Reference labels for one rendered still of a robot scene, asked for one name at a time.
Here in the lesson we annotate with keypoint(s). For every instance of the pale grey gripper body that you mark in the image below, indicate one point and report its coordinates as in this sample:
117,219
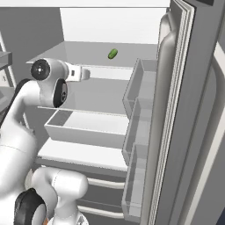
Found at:
85,74

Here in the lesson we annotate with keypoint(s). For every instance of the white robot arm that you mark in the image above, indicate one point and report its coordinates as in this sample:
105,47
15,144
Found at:
17,152

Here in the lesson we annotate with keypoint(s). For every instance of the clear glass fridge shelf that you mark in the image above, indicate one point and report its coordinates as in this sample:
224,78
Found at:
88,54
99,96

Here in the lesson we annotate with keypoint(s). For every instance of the green cucumber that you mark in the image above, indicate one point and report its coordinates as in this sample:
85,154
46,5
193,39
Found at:
112,54

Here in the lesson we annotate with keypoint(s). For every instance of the white fridge shelf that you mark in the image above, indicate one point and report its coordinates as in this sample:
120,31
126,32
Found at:
82,153

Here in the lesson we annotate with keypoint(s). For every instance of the grey fridge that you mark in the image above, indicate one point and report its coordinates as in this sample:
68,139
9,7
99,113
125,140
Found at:
96,26

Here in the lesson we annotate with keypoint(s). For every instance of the grey crisper drawer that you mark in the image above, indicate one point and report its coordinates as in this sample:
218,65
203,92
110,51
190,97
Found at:
85,129

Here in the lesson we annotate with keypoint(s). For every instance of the clear door bin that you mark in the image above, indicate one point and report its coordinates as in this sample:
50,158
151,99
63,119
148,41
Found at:
134,187
146,85
140,132

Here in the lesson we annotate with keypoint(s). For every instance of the grey fridge door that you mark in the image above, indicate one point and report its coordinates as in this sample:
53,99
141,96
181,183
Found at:
187,117

